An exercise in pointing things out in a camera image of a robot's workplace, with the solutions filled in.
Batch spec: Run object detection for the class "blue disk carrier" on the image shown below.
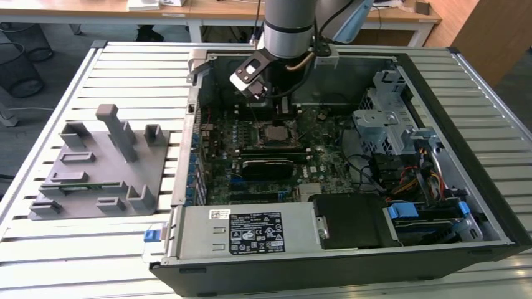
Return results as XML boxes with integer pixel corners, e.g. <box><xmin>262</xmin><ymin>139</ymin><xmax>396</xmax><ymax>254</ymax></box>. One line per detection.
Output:
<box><xmin>387</xmin><ymin>201</ymin><xmax>420</xmax><ymax>222</ymax></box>

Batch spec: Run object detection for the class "silver disk bay cage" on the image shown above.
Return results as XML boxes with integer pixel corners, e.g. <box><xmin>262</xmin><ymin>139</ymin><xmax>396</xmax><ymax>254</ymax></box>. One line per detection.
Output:
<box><xmin>351</xmin><ymin>70</ymin><xmax>444</xmax><ymax>156</ymax></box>

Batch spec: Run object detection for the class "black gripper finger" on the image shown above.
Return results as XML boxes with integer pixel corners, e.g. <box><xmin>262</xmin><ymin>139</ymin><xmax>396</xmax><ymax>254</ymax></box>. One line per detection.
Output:
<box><xmin>274</xmin><ymin>95</ymin><xmax>292</xmax><ymax>123</ymax></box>

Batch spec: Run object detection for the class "wooden cabinet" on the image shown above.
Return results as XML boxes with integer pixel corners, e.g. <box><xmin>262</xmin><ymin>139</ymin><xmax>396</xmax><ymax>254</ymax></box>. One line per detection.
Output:
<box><xmin>423</xmin><ymin>0</ymin><xmax>532</xmax><ymax>88</ymax></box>

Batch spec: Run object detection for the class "silver drive bracket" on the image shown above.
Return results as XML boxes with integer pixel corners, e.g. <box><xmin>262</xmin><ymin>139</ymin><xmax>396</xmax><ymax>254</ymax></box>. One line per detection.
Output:
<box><xmin>410</xmin><ymin>129</ymin><xmax>487</xmax><ymax>242</ymax></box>

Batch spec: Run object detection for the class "black camera cable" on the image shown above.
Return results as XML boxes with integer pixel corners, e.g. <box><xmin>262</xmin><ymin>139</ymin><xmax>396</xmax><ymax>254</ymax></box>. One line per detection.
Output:
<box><xmin>264</xmin><ymin>57</ymin><xmax>318</xmax><ymax>100</ymax></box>
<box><xmin>286</xmin><ymin>0</ymin><xmax>362</xmax><ymax>72</ymax></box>

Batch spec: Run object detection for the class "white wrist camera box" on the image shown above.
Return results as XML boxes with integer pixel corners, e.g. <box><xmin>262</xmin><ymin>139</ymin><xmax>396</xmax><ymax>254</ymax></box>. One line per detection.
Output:
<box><xmin>314</xmin><ymin>54</ymin><xmax>340</xmax><ymax>68</ymax></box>

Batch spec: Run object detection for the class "black mesh waste bin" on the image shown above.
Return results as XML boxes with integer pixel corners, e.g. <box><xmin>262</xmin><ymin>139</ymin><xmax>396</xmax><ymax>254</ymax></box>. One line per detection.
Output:
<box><xmin>0</xmin><ymin>23</ymin><xmax>55</xmax><ymax>62</ymax></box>
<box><xmin>0</xmin><ymin>42</ymin><xmax>46</xmax><ymax>98</ymax></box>

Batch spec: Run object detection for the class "yellow red wire bundle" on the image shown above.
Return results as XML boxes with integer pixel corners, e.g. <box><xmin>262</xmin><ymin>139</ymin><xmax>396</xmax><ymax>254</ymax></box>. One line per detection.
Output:
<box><xmin>386</xmin><ymin>166</ymin><xmax>444</xmax><ymax>196</ymax></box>

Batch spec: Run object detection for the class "black graphics card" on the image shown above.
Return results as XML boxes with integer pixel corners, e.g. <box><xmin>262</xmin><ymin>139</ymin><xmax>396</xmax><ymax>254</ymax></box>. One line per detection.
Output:
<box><xmin>240</xmin><ymin>159</ymin><xmax>295</xmax><ymax>181</ymax></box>

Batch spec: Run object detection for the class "black RAM slot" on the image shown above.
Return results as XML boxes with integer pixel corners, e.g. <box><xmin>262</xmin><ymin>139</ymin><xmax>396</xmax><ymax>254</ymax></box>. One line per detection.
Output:
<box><xmin>235</xmin><ymin>158</ymin><xmax>312</xmax><ymax>163</ymax></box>
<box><xmin>234</xmin><ymin>107</ymin><xmax>303</xmax><ymax>112</ymax></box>
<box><xmin>234</xmin><ymin>104</ymin><xmax>303</xmax><ymax>109</ymax></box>
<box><xmin>234</xmin><ymin>110</ymin><xmax>303</xmax><ymax>115</ymax></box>
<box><xmin>235</xmin><ymin>151</ymin><xmax>312</xmax><ymax>156</ymax></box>
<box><xmin>234</xmin><ymin>113</ymin><xmax>303</xmax><ymax>119</ymax></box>
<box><xmin>235</xmin><ymin>154</ymin><xmax>312</xmax><ymax>159</ymax></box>
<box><xmin>235</xmin><ymin>148</ymin><xmax>312</xmax><ymax>153</ymax></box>

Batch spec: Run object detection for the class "black expansion slot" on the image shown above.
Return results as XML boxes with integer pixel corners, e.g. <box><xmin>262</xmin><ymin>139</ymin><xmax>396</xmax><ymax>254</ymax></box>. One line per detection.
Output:
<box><xmin>230</xmin><ymin>192</ymin><xmax>286</xmax><ymax>202</ymax></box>

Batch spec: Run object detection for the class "green RAM stick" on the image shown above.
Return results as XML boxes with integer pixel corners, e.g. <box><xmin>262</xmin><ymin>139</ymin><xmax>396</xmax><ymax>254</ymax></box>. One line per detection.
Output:
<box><xmin>60</xmin><ymin>183</ymin><xmax>126</xmax><ymax>191</ymax></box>

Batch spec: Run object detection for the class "black plastic shroud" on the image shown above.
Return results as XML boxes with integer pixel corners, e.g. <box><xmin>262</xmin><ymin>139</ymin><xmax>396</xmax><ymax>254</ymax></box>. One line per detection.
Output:
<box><xmin>311</xmin><ymin>192</ymin><xmax>403</xmax><ymax>250</ymax></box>

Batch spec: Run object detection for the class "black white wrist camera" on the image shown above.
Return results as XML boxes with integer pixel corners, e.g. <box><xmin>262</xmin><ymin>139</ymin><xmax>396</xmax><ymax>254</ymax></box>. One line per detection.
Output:
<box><xmin>228</xmin><ymin>49</ymin><xmax>276</xmax><ymax>101</ymax></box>

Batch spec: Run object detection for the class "green motherboard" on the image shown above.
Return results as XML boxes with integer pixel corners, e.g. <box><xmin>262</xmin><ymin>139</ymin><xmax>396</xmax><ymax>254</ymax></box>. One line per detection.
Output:
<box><xmin>198</xmin><ymin>104</ymin><xmax>378</xmax><ymax>206</ymax></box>

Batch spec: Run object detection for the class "wooden desk white frame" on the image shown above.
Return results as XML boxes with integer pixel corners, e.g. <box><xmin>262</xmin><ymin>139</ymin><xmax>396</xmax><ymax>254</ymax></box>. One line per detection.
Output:
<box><xmin>0</xmin><ymin>0</ymin><xmax>196</xmax><ymax>43</ymax></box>
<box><xmin>187</xmin><ymin>0</ymin><xmax>443</xmax><ymax>47</ymax></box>

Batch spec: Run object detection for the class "silver chipset heat sink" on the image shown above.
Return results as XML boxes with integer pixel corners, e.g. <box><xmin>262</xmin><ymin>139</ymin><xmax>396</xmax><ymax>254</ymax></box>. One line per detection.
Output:
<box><xmin>298</xmin><ymin>183</ymin><xmax>324</xmax><ymax>201</ymax></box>

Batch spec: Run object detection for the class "black PC case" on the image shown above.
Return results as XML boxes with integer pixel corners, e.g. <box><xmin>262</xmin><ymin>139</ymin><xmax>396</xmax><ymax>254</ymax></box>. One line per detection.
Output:
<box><xmin>143</xmin><ymin>46</ymin><xmax>532</xmax><ymax>298</ymax></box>

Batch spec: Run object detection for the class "black bag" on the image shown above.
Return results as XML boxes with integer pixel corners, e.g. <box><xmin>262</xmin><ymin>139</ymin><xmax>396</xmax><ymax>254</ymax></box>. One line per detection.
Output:
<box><xmin>136</xmin><ymin>24</ymin><xmax>166</xmax><ymax>43</ymax></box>

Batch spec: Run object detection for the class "CPU socket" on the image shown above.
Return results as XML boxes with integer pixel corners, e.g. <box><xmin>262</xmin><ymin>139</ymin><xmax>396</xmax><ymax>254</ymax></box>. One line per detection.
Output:
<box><xmin>255</xmin><ymin>120</ymin><xmax>303</xmax><ymax>149</ymax></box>

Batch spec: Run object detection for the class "silver power supply unit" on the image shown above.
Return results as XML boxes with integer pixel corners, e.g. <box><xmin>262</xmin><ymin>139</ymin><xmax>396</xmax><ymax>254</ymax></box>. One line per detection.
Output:
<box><xmin>162</xmin><ymin>201</ymin><xmax>330</xmax><ymax>265</ymax></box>

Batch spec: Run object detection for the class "grey parts rack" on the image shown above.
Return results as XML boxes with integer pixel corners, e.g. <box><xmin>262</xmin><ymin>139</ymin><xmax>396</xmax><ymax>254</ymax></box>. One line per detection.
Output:
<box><xmin>28</xmin><ymin>103</ymin><xmax>172</xmax><ymax>221</ymax></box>

